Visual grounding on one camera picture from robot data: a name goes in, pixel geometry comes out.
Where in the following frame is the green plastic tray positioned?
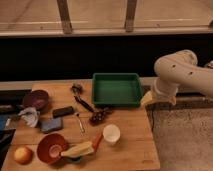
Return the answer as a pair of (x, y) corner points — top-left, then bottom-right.
(92, 73), (143, 107)

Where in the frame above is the yellow apple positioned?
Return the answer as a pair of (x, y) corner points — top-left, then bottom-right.
(14, 147), (33, 164)

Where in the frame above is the blue plate under corn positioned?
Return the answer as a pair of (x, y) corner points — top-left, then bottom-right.
(66, 156), (82, 164)

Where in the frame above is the small dark toy object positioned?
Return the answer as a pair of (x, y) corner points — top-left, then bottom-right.
(71, 83), (83, 94)

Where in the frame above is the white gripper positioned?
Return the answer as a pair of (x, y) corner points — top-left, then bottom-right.
(141, 78), (178, 106)

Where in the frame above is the dark red bowl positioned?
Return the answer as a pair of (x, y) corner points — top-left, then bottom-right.
(22, 90), (49, 110)

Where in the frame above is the white towel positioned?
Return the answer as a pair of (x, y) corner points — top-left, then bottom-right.
(19, 107), (40, 128)

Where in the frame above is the black rectangular block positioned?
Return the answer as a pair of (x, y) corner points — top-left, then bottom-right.
(52, 106), (74, 118)

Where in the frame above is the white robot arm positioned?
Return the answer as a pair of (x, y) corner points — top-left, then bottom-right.
(141, 50), (213, 106)

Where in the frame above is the white paper cup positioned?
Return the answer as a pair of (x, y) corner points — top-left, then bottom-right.
(103, 124), (121, 145)

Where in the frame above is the orange bowl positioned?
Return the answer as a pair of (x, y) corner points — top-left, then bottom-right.
(37, 133), (68, 164)

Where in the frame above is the black marker pen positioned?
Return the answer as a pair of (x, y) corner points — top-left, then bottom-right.
(74, 96), (94, 112)

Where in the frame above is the orange toy carrot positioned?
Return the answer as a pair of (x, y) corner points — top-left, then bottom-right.
(92, 133), (103, 152)

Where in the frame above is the blue sponge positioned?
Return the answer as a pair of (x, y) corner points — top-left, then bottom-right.
(41, 118), (63, 134)

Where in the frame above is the small metal spoon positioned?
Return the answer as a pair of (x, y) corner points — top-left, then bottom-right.
(75, 113), (85, 133)

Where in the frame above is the wooden cutting board table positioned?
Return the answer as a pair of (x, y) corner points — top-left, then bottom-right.
(1, 80), (161, 171)

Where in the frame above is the toy corn cob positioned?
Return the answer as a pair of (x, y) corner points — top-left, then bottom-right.
(61, 141), (94, 158)

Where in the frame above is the bunch of dark grapes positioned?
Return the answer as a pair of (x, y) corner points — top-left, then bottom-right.
(89, 107), (113, 125)

